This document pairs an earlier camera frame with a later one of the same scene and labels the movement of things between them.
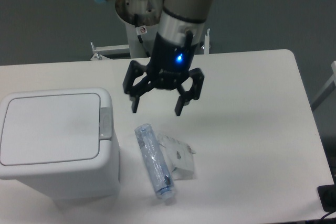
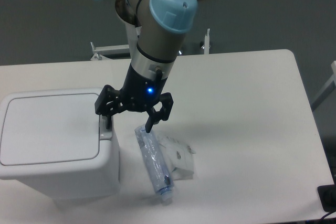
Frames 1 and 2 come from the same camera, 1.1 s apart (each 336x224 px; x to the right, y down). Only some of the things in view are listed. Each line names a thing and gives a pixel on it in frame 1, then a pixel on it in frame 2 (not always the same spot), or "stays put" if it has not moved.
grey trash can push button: [105, 123] stays put
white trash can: [50, 143] stays put
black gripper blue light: [167, 70] → [138, 93]
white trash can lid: [51, 128] stays put
